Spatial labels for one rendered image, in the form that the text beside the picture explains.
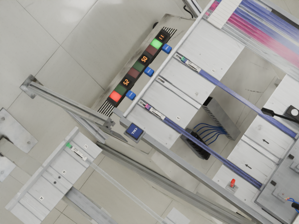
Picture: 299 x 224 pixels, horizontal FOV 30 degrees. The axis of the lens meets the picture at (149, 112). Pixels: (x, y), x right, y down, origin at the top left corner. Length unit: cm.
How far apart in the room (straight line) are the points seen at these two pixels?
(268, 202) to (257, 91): 80
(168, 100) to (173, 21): 83
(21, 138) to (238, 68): 103
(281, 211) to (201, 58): 61
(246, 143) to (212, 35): 42
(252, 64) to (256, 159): 65
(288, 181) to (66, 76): 121
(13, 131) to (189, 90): 93
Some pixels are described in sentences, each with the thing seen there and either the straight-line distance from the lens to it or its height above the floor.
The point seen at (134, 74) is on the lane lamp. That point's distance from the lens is 203.
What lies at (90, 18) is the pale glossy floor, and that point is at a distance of 267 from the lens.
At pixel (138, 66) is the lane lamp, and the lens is 204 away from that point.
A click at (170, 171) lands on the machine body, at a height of 62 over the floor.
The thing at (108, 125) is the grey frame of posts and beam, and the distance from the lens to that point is 204.
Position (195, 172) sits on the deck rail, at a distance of 193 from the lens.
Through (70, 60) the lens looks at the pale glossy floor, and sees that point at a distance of 264.
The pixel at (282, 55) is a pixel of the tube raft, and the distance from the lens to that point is 209.
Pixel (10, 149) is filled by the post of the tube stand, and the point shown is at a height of 13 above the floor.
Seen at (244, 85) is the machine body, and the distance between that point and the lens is 249.
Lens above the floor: 226
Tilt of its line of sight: 49 degrees down
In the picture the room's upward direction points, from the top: 113 degrees clockwise
